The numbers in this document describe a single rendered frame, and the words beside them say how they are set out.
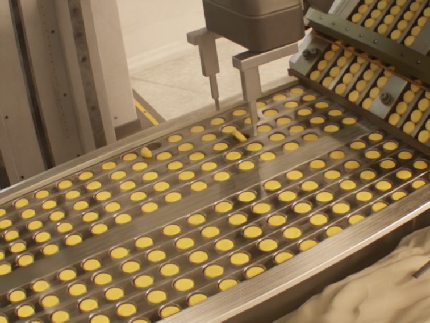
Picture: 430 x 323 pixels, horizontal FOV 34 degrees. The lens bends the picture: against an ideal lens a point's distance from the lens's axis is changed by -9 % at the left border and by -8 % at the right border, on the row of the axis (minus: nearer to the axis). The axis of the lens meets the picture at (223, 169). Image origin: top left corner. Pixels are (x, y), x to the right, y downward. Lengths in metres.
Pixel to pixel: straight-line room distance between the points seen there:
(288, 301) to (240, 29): 0.19
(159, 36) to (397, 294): 2.82
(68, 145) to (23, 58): 0.26
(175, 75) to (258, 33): 2.50
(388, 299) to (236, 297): 0.09
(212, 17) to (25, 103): 1.19
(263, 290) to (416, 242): 0.09
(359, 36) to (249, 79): 0.11
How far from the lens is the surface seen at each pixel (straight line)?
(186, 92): 2.83
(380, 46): 0.56
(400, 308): 0.37
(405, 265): 0.39
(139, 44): 3.11
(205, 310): 0.41
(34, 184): 0.55
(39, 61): 1.67
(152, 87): 2.93
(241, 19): 0.50
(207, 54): 0.55
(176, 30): 3.17
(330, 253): 0.43
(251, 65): 0.50
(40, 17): 1.64
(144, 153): 0.55
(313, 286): 0.43
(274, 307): 0.42
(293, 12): 0.50
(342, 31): 0.59
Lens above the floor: 1.23
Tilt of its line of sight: 32 degrees down
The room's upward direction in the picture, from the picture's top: 8 degrees counter-clockwise
